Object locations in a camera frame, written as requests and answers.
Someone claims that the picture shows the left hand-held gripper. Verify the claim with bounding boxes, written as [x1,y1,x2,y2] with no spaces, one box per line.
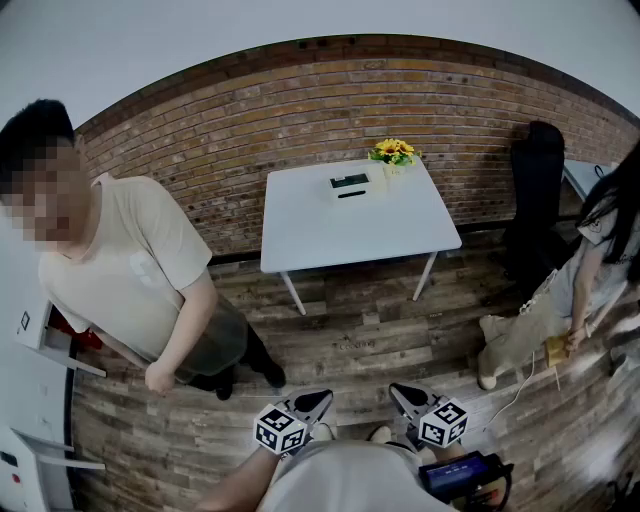
[253,389,334,456]

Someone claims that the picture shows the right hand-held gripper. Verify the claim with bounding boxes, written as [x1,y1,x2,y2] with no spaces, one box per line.
[388,382,471,450]

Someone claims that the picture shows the white tissue box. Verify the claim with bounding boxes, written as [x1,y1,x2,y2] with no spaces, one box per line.
[327,166,390,207]

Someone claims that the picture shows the green box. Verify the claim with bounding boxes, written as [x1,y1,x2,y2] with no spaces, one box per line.
[329,172,370,190]

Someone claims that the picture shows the person's left forearm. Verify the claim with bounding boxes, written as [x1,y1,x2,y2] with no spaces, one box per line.
[196,444,282,512]

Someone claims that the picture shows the person's white shirt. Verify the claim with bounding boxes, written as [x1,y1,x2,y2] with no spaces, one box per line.
[258,439,454,512]

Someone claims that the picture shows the black device with screen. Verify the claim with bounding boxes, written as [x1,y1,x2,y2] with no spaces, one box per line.
[418,450,515,509]

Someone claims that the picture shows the white table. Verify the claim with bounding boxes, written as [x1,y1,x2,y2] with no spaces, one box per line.
[562,158,620,202]
[259,153,464,317]

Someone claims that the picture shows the black office chair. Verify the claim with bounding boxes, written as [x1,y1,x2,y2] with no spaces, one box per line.
[501,119,572,302]

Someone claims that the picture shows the sunflowers in white pot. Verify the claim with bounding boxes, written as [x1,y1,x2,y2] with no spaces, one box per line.
[367,138,423,179]

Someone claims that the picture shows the white cabinet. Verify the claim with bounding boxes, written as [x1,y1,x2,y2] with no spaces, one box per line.
[0,214,109,512]

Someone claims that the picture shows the white floor cable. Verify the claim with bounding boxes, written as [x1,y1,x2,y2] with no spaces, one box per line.
[482,269,559,432]

